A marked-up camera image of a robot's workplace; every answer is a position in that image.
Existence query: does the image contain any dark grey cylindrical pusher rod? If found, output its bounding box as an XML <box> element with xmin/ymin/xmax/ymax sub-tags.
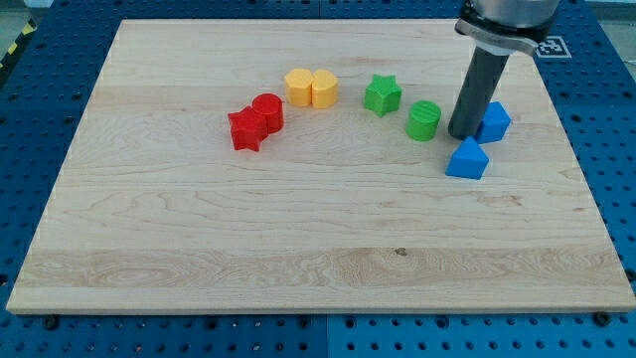
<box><xmin>447</xmin><ymin>47</ymin><xmax>509</xmax><ymax>140</ymax></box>

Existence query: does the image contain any blue cube block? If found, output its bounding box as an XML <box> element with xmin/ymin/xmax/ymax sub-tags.
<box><xmin>475</xmin><ymin>101</ymin><xmax>511</xmax><ymax>143</ymax></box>

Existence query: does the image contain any white fiducial marker tag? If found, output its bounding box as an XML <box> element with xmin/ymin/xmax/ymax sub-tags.
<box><xmin>536</xmin><ymin>35</ymin><xmax>571</xmax><ymax>59</ymax></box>

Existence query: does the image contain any green cylinder block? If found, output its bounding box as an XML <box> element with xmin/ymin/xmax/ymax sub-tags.
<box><xmin>405</xmin><ymin>100</ymin><xmax>441</xmax><ymax>141</ymax></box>

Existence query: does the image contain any blue triangular prism block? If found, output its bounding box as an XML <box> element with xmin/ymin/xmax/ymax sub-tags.
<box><xmin>445</xmin><ymin>136</ymin><xmax>490</xmax><ymax>180</ymax></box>

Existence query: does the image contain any green star block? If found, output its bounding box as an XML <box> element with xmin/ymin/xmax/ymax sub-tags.
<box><xmin>363</xmin><ymin>75</ymin><xmax>402</xmax><ymax>117</ymax></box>

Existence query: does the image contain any yellow half-round block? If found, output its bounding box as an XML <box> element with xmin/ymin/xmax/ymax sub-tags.
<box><xmin>312</xmin><ymin>69</ymin><xmax>339</xmax><ymax>109</ymax></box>

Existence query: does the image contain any yellow hexagon block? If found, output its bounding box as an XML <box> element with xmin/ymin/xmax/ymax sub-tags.
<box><xmin>284</xmin><ymin>69</ymin><xmax>313</xmax><ymax>106</ymax></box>

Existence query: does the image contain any red cylinder block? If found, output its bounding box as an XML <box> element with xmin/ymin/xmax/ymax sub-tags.
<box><xmin>251</xmin><ymin>92</ymin><xmax>284</xmax><ymax>134</ymax></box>

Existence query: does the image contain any red star block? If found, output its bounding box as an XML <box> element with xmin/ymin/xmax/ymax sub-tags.
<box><xmin>228</xmin><ymin>106</ymin><xmax>268</xmax><ymax>152</ymax></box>

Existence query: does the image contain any light wooden board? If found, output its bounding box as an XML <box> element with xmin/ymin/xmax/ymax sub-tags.
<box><xmin>7</xmin><ymin>19</ymin><xmax>635</xmax><ymax>315</ymax></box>

